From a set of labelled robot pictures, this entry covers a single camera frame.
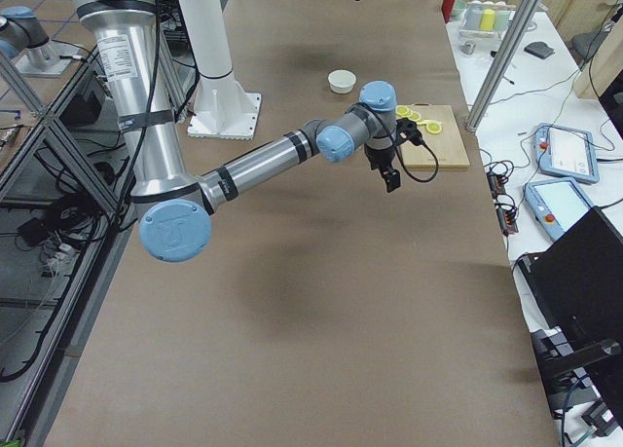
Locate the white paper bowl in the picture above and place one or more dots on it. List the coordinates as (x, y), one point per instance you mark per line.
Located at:
(341, 81)

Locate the yellow plastic knife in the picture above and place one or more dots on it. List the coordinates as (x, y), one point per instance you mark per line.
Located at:
(421, 123)

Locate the yellow cup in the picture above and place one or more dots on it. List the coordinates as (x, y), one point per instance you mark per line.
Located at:
(487, 22)

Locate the lemon slice top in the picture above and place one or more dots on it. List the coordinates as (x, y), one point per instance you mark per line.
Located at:
(401, 111)

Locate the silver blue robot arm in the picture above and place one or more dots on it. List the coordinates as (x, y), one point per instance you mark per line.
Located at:
(174, 207)

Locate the blue teach pendant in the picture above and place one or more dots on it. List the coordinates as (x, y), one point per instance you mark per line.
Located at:
(561, 151)
(557, 204)

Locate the dark grey pad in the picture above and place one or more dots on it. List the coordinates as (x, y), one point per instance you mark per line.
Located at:
(539, 49)

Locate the black monitor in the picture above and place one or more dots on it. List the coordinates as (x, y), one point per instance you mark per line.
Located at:
(577, 285)

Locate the grey cup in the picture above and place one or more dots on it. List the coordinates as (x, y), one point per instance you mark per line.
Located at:
(473, 17)

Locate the lemon slice near knife tip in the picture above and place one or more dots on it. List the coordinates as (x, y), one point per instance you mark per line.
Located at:
(437, 132)

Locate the light blue cup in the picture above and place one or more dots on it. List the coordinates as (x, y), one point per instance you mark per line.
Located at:
(502, 18)

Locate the lemon slice lower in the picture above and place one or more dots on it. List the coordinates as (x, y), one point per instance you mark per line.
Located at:
(415, 116)

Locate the wooden cutting board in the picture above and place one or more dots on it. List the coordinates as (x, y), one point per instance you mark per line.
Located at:
(447, 146)

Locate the black orange power strip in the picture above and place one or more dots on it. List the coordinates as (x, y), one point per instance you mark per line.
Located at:
(506, 209)

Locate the near blue teach pendant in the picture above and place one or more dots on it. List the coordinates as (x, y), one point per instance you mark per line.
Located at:
(557, 204)

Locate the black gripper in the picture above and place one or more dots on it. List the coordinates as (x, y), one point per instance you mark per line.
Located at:
(379, 158)

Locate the green bowl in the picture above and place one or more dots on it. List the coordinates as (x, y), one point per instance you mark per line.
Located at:
(458, 9)

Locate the small metal cylinder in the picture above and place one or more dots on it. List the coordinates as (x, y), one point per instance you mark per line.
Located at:
(468, 48)

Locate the aluminium frame post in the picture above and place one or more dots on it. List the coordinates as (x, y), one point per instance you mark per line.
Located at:
(507, 49)

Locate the far blue teach pendant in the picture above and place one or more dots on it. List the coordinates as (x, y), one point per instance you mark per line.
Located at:
(561, 151)

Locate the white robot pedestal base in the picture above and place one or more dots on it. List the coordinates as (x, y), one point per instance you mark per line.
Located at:
(222, 108)

